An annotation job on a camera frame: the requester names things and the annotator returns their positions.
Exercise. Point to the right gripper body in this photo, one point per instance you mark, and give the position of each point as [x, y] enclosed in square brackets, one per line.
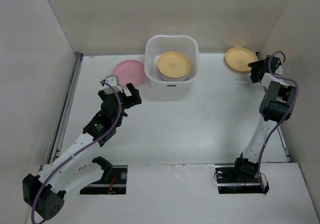
[258, 70]

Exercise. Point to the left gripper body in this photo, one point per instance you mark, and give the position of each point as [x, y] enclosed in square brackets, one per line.
[128, 102]

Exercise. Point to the yellow plate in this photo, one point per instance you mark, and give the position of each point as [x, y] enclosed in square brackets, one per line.
[239, 58]
[174, 64]

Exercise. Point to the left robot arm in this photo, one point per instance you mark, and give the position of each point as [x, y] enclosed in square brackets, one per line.
[44, 192]

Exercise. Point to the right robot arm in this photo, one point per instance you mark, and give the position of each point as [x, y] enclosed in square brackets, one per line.
[276, 107]

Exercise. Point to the white plastic bin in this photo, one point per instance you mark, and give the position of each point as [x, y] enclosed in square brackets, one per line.
[160, 44]

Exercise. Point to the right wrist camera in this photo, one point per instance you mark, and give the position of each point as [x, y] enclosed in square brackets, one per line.
[279, 70]

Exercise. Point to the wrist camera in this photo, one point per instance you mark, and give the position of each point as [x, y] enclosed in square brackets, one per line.
[111, 80]
[279, 70]

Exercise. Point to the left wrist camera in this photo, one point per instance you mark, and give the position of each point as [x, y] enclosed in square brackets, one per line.
[111, 80]

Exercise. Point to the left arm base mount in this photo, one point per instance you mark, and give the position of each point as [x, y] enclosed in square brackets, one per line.
[113, 180]

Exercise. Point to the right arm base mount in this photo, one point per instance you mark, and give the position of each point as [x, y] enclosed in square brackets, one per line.
[230, 183]

